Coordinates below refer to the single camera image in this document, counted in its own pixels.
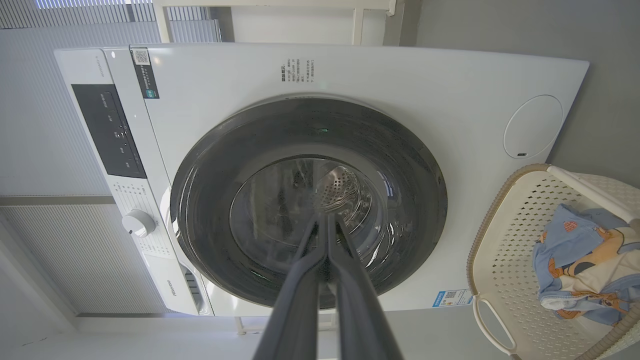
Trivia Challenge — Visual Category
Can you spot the blue energy label sticker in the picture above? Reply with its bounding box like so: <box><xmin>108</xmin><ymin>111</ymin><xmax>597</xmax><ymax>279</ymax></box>
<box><xmin>432</xmin><ymin>288</ymin><xmax>474</xmax><ymax>308</ymax></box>

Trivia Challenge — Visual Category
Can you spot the white plastic control dial knob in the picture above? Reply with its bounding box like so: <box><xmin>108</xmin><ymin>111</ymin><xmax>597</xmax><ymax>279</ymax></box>
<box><xmin>121</xmin><ymin>209</ymin><xmax>157</xmax><ymax>239</ymax></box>

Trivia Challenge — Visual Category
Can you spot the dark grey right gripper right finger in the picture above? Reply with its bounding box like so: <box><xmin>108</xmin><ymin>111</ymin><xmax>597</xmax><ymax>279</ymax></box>
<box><xmin>327</xmin><ymin>212</ymin><xmax>404</xmax><ymax>360</ymax></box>

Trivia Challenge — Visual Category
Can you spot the round white filter cover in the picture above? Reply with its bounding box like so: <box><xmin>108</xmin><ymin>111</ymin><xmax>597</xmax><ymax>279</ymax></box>
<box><xmin>502</xmin><ymin>94</ymin><xmax>564</xmax><ymax>160</ymax></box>

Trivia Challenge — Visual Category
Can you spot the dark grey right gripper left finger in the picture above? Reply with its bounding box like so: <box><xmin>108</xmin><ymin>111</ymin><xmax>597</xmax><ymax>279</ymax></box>
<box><xmin>252</xmin><ymin>212</ymin><xmax>329</xmax><ymax>360</ymax></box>

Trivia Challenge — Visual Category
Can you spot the cream perforated laundry basket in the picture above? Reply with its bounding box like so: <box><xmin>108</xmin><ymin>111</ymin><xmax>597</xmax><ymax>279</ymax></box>
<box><xmin>466</xmin><ymin>163</ymin><xmax>640</xmax><ymax>360</ymax></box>

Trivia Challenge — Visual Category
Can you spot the dark round washer door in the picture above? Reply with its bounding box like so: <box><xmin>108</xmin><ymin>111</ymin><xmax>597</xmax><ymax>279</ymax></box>
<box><xmin>170</xmin><ymin>95</ymin><xmax>448</xmax><ymax>310</ymax></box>

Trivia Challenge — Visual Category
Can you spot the white front-load washing machine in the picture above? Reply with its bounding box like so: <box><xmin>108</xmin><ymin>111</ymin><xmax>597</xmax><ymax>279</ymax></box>
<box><xmin>54</xmin><ymin>42</ymin><xmax>591</xmax><ymax>318</ymax></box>

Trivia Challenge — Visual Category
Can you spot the black QR code sticker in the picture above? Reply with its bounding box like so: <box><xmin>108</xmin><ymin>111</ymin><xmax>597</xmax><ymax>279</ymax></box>
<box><xmin>130</xmin><ymin>46</ymin><xmax>161</xmax><ymax>100</ymax></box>

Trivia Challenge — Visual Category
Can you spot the white metal rack frame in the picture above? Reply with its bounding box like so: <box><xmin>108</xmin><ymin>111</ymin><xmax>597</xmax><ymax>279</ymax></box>
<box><xmin>152</xmin><ymin>0</ymin><xmax>398</xmax><ymax>47</ymax></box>

